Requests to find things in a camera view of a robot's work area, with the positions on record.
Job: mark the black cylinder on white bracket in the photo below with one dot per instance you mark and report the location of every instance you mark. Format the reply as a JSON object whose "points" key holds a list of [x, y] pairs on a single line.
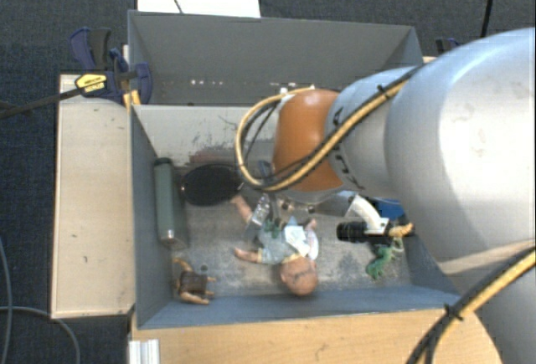
{"points": [[356, 231]]}

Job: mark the small brown doll figure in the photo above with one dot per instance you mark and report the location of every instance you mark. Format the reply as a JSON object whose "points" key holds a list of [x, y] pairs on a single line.
{"points": [[192, 282]]}

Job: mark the grey metal bin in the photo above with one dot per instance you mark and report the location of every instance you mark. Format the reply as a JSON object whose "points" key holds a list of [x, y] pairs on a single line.
{"points": [[201, 61]]}

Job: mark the green toy dinosaur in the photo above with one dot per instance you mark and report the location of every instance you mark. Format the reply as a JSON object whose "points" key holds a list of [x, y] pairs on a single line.
{"points": [[379, 264]]}

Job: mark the black round flat object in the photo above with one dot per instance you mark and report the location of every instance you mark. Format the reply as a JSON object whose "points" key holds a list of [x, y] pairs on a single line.
{"points": [[209, 186]]}

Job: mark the pale wood board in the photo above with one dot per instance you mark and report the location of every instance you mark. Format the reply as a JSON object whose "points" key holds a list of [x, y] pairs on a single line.
{"points": [[92, 207]]}

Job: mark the blue object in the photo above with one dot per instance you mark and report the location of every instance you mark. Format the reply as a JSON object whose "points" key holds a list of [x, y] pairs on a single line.
{"points": [[391, 207]]}

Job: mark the red-brown flat block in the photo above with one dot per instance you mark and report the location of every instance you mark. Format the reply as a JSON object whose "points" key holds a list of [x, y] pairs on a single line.
{"points": [[209, 156]]}

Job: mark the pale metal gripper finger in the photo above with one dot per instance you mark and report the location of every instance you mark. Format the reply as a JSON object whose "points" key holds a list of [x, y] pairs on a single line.
{"points": [[259, 216]]}

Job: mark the baby doll in pale clothes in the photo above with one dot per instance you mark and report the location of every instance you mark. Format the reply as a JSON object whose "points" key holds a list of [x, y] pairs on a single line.
{"points": [[297, 274]]}

